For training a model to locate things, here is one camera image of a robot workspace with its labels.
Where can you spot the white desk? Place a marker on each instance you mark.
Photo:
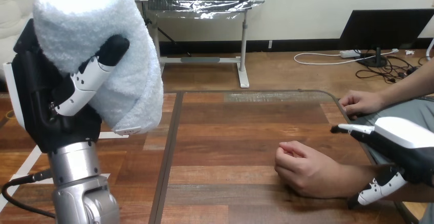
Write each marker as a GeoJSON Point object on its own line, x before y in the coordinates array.
{"type": "Point", "coordinates": [200, 59]}

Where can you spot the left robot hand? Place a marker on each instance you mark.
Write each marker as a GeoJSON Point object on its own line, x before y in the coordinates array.
{"type": "Point", "coordinates": [40, 97]}

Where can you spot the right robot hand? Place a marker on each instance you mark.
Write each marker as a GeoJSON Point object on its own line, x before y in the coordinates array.
{"type": "Point", "coordinates": [400, 141]}

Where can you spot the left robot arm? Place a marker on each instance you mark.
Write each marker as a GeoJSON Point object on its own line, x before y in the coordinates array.
{"type": "Point", "coordinates": [79, 181]}

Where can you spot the person's forearm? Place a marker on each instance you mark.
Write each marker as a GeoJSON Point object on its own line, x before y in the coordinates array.
{"type": "Point", "coordinates": [379, 181]}
{"type": "Point", "coordinates": [410, 83]}

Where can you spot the dark screen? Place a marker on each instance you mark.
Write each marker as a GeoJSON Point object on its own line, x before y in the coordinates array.
{"type": "Point", "coordinates": [383, 29]}

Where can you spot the person's hand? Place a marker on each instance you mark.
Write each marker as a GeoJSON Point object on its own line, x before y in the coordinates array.
{"type": "Point", "coordinates": [361, 102]}
{"type": "Point", "coordinates": [305, 168]}

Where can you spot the white power strip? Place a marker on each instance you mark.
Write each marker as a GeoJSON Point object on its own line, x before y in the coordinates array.
{"type": "Point", "coordinates": [350, 53]}

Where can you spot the white cushioned chair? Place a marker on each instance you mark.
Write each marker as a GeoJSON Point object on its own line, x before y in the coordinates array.
{"type": "Point", "coordinates": [15, 9]}

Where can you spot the white towel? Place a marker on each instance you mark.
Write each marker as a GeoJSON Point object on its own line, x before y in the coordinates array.
{"type": "Point", "coordinates": [101, 22]}

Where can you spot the person's body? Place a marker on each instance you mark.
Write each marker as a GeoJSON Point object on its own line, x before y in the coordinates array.
{"type": "Point", "coordinates": [407, 114]}

